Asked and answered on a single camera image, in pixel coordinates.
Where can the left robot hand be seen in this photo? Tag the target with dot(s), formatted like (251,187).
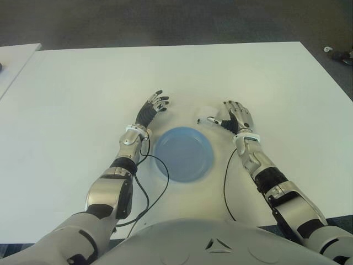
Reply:
(146,114)

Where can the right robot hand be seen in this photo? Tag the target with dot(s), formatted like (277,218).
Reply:
(241,117)

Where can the white charger block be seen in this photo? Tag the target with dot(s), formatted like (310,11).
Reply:
(205,111)

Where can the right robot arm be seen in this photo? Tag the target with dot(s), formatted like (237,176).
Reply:
(292,198)

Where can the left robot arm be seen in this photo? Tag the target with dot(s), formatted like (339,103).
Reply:
(110,190)

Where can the blue plastic plate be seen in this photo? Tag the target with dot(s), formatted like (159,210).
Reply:
(183,154)

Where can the small white object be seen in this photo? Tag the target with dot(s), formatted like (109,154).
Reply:
(327,49)

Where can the grey robot torso shell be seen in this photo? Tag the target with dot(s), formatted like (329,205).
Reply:
(193,240)

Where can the adjacent white table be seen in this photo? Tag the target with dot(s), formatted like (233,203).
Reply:
(13,63)

